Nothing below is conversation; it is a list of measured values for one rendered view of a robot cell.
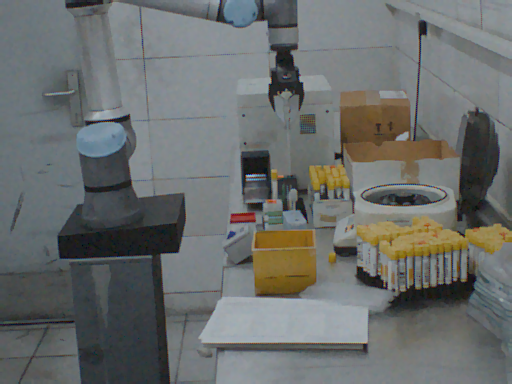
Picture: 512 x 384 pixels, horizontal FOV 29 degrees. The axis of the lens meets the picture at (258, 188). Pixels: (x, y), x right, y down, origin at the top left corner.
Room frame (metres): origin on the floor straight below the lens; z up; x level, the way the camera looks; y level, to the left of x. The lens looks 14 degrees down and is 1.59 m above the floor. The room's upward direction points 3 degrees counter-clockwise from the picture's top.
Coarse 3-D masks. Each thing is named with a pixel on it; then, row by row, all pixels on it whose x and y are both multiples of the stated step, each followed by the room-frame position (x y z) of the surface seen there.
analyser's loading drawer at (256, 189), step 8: (248, 176) 2.67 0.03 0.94; (256, 176) 2.67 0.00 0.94; (264, 176) 2.67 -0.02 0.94; (248, 184) 2.62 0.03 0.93; (256, 184) 2.62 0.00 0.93; (264, 184) 2.62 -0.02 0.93; (248, 192) 2.57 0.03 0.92; (256, 192) 2.57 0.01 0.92; (264, 192) 2.57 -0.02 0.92; (248, 200) 2.57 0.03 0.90; (256, 200) 2.57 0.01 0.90; (264, 200) 2.57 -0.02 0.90
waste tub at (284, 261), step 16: (256, 240) 2.02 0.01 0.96; (272, 240) 2.03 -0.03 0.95; (288, 240) 2.03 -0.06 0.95; (304, 240) 2.03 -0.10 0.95; (256, 256) 1.90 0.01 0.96; (272, 256) 1.90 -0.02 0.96; (288, 256) 1.90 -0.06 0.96; (304, 256) 1.90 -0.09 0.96; (256, 272) 1.90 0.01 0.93; (272, 272) 1.90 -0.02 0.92; (288, 272) 1.90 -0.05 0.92; (304, 272) 1.90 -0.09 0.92; (256, 288) 1.90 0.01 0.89; (272, 288) 1.90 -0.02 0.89; (288, 288) 1.90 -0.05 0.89; (304, 288) 1.90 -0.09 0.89
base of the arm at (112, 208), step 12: (96, 192) 2.25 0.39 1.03; (108, 192) 2.25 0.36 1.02; (120, 192) 2.26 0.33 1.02; (132, 192) 2.29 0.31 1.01; (84, 204) 2.28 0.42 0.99; (96, 204) 2.25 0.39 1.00; (108, 204) 2.24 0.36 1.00; (120, 204) 2.25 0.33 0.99; (132, 204) 2.27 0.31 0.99; (84, 216) 2.26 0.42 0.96; (96, 216) 2.24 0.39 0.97; (108, 216) 2.23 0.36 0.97; (120, 216) 2.24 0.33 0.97; (132, 216) 2.25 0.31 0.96; (96, 228) 2.24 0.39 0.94
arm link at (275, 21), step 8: (264, 0) 2.40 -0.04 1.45; (272, 0) 2.40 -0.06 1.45; (280, 0) 2.40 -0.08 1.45; (288, 0) 2.40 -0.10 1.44; (296, 0) 2.41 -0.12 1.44; (264, 8) 2.40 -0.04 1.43; (272, 8) 2.40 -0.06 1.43; (280, 8) 2.40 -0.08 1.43; (288, 8) 2.40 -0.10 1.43; (296, 8) 2.42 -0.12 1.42; (264, 16) 2.41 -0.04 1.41; (272, 16) 2.41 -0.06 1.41; (280, 16) 2.40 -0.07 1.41; (288, 16) 2.40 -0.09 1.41; (296, 16) 2.42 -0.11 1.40; (272, 24) 2.41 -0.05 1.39; (280, 24) 2.40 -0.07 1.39; (288, 24) 2.40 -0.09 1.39; (296, 24) 2.42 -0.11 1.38
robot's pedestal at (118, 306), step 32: (128, 256) 2.21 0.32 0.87; (160, 256) 2.38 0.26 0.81; (96, 288) 2.20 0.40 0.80; (128, 288) 2.20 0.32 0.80; (160, 288) 2.33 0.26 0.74; (96, 320) 2.20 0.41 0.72; (128, 320) 2.20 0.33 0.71; (160, 320) 2.28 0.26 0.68; (96, 352) 2.20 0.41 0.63; (128, 352) 2.20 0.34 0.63; (160, 352) 2.23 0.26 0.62
